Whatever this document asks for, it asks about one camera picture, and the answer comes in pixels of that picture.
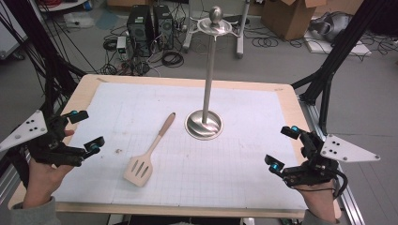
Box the black computer tower green sticker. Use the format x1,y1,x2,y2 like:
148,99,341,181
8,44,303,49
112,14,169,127
126,4,154,59

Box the white metal stand base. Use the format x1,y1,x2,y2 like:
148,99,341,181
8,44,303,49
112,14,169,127
182,0,252,60

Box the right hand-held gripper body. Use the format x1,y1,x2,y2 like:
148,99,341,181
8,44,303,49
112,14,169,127
283,132,381,188

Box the white grid mat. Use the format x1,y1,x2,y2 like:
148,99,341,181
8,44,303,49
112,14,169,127
51,82,309,210

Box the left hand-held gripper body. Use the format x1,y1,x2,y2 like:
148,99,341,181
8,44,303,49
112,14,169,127
0,110,87,168

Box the small white power box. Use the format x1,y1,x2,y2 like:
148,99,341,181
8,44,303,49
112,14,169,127
115,36,128,54

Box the person's right hand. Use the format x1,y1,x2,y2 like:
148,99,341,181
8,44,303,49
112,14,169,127
294,182,342,224

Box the person's left hand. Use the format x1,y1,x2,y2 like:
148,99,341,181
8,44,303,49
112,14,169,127
23,129,76,209

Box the steel utensil stand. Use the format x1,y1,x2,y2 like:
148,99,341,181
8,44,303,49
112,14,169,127
184,5,234,141

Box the aluminium rail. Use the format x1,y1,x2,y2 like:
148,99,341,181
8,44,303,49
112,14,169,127
298,99,365,225

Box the flat white board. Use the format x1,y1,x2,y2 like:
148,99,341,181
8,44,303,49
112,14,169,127
303,29,374,57

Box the open cardboard box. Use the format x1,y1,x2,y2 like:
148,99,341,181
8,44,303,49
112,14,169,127
261,0,328,41

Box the white round table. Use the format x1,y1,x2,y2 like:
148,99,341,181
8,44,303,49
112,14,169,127
37,0,88,13

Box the grey bag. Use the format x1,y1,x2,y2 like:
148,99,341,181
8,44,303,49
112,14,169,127
309,11,353,43

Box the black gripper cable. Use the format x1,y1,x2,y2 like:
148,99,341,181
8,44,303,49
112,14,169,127
331,168,349,200

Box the coiled black cable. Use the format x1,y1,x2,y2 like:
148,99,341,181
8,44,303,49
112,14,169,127
161,51,185,68

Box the beige slotted spatula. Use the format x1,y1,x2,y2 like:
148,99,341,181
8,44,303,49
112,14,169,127
122,112,176,188

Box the white cabinet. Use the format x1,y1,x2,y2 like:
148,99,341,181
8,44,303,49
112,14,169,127
0,0,29,60

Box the black frame struts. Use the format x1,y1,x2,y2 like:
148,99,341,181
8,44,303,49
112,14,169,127
290,0,398,135
3,0,87,120

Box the tangle of floor cables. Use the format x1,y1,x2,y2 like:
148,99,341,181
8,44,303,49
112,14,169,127
102,31,163,77

